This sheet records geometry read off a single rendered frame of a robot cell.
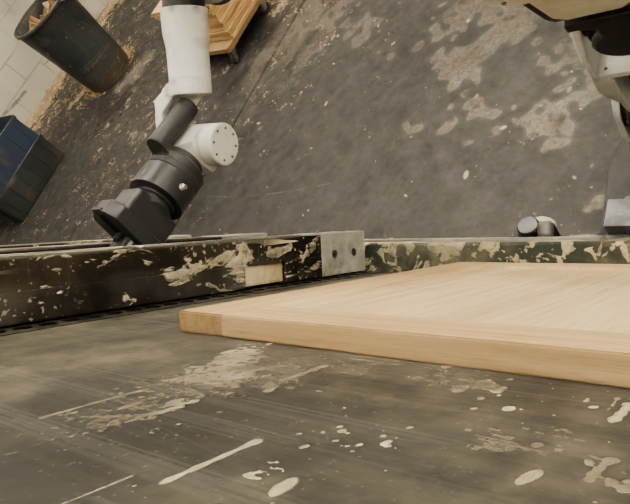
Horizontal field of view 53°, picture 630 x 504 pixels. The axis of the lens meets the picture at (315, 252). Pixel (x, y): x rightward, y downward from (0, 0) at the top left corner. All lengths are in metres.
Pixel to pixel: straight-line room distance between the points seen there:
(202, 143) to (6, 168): 3.75
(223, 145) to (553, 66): 1.77
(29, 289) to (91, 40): 4.23
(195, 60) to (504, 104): 1.68
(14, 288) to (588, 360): 0.54
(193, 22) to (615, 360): 0.79
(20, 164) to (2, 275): 4.02
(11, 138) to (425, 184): 3.08
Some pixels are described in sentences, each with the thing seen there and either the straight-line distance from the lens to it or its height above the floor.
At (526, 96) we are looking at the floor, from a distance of 2.50.
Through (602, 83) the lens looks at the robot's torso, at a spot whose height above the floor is 0.82.
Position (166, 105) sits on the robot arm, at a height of 1.29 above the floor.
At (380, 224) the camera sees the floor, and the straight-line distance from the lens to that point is 2.41.
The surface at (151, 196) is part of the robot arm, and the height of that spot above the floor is 1.26.
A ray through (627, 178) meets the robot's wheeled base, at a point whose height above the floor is 0.17.
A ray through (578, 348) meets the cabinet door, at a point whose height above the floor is 1.36.
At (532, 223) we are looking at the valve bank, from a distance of 1.15.
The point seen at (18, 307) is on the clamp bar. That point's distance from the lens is 0.70.
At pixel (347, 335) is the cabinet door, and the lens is 0.45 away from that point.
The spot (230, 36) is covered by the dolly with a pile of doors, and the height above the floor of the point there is 0.15.
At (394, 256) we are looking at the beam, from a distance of 1.09.
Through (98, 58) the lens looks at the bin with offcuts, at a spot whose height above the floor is 0.21.
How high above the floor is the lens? 1.71
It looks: 43 degrees down
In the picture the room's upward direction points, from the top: 48 degrees counter-clockwise
